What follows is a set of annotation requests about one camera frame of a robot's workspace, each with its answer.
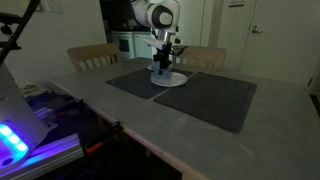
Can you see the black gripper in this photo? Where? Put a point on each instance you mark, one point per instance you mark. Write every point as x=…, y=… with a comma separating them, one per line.
x=162, y=56

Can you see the blue cloth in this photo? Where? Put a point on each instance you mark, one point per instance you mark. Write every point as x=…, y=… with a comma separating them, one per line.
x=161, y=79

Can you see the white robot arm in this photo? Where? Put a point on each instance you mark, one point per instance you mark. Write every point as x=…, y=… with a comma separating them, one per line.
x=164, y=17

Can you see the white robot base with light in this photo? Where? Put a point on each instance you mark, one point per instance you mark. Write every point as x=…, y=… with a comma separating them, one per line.
x=20, y=130

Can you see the large white plate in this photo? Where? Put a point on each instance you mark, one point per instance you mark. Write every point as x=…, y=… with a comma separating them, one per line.
x=178, y=79

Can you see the dark placemat near plate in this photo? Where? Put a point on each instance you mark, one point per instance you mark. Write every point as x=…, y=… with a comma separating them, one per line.
x=138, y=83

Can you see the white kitchen stove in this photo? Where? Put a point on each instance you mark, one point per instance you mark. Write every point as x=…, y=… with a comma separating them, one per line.
x=131, y=44

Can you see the right wooden chair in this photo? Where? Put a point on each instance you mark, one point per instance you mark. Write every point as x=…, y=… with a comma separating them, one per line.
x=206, y=57

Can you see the wooden chair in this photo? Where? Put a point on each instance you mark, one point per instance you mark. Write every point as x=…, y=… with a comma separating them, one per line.
x=95, y=53
x=206, y=57

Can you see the dark placemat large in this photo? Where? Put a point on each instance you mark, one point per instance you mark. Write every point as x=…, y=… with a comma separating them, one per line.
x=220, y=101

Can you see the orange black clamp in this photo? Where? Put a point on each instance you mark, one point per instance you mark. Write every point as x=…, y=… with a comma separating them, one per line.
x=97, y=142

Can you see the left wooden chair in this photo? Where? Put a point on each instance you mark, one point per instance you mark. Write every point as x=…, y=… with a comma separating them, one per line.
x=95, y=53

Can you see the white door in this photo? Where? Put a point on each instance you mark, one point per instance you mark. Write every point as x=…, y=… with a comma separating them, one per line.
x=289, y=47

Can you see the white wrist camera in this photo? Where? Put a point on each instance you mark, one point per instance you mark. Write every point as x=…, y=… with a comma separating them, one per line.
x=161, y=44

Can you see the silver door handle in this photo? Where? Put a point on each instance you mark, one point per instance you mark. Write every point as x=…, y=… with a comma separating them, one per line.
x=255, y=30

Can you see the black camera stand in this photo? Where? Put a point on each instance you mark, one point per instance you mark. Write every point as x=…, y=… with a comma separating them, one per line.
x=12, y=26

